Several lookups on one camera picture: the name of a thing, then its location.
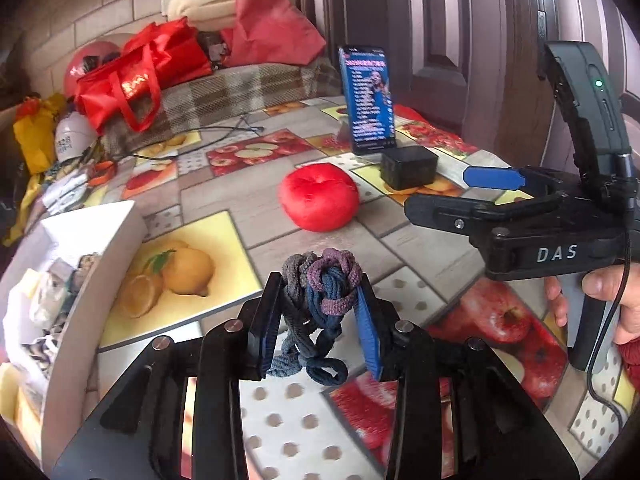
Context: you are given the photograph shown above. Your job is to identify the dark wooden door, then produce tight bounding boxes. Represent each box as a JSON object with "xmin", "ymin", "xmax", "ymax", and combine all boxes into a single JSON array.
[{"xmin": 295, "ymin": 0, "xmax": 640, "ymax": 171}]

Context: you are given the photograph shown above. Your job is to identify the braided hair tie bundle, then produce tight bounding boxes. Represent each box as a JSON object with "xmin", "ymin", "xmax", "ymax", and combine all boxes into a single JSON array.
[{"xmin": 267, "ymin": 247, "xmax": 365, "ymax": 387}]

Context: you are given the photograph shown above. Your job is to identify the fruit print tablecloth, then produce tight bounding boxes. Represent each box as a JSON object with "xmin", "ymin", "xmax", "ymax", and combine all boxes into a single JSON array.
[{"xmin": 0, "ymin": 95, "xmax": 640, "ymax": 480}]

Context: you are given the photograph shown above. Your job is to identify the orange handled tool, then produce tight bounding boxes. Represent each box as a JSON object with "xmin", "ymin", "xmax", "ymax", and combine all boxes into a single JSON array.
[{"xmin": 91, "ymin": 159, "xmax": 118, "ymax": 185}]

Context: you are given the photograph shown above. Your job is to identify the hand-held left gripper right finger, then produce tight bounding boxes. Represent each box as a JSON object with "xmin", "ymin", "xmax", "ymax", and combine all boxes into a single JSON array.
[{"xmin": 352, "ymin": 277, "xmax": 581, "ymax": 480}]

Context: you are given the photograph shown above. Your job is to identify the small black box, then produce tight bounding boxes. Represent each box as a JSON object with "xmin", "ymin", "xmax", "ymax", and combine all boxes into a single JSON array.
[{"xmin": 381, "ymin": 146, "xmax": 440, "ymax": 192}]

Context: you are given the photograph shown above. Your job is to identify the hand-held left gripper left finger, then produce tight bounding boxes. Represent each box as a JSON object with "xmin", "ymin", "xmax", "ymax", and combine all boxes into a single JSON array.
[{"xmin": 50, "ymin": 272, "xmax": 283, "ymax": 480}]

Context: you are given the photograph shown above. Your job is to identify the black smartphone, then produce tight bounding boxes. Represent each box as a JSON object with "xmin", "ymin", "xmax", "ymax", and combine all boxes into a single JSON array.
[{"xmin": 338, "ymin": 45, "xmax": 398, "ymax": 156}]

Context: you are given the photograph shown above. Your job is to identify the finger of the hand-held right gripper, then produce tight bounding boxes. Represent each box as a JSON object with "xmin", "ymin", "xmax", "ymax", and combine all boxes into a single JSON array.
[
  {"xmin": 404, "ymin": 192, "xmax": 567, "ymax": 239},
  {"xmin": 462, "ymin": 164, "xmax": 584, "ymax": 196}
]

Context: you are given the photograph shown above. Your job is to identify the person's right hand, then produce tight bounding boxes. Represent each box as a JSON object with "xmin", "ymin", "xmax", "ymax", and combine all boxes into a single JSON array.
[{"xmin": 544, "ymin": 260, "xmax": 640, "ymax": 346}]

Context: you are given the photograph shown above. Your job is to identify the red cloth bag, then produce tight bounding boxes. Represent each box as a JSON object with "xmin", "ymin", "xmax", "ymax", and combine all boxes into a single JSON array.
[{"xmin": 220, "ymin": 0, "xmax": 327, "ymax": 68}]

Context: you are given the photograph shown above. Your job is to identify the white cardboard box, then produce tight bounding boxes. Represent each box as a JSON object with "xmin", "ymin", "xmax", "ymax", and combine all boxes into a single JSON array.
[{"xmin": 0, "ymin": 200, "xmax": 148, "ymax": 471}]

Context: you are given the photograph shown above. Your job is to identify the yellow cloth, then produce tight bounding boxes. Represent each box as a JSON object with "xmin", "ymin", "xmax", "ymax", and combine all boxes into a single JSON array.
[{"xmin": 2, "ymin": 170, "xmax": 43, "ymax": 248}]

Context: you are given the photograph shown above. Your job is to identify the yellow green packet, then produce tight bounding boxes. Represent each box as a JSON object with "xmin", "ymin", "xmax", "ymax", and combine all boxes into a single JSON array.
[{"xmin": 0, "ymin": 362, "xmax": 43, "ymax": 443}]

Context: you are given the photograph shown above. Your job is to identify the red tote bag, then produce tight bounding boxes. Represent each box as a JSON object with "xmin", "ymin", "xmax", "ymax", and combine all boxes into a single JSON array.
[{"xmin": 75, "ymin": 17, "xmax": 211, "ymax": 133}]

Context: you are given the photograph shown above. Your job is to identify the white power strip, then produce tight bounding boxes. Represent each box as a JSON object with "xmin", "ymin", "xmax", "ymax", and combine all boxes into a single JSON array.
[{"xmin": 42, "ymin": 170, "xmax": 93, "ymax": 211}]

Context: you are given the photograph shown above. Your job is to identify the yellow bag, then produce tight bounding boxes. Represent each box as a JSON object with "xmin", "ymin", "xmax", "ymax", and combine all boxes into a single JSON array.
[{"xmin": 12, "ymin": 95, "xmax": 68, "ymax": 176}]

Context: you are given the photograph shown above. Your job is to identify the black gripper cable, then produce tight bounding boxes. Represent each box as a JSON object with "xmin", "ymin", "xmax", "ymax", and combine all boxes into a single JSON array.
[{"xmin": 587, "ymin": 152, "xmax": 633, "ymax": 431}]

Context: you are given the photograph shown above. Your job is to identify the red plush ball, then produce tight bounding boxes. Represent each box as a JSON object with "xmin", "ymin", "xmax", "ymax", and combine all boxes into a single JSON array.
[{"xmin": 278, "ymin": 162, "xmax": 361, "ymax": 233}]

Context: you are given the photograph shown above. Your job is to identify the plaid blanket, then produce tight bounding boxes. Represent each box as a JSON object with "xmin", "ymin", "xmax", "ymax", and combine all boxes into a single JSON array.
[{"xmin": 100, "ymin": 55, "xmax": 346, "ymax": 156}]

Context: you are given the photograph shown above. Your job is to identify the patterned fabric piece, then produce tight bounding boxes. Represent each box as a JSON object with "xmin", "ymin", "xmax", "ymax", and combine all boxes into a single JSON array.
[{"xmin": 22, "ymin": 335, "xmax": 66, "ymax": 378}]

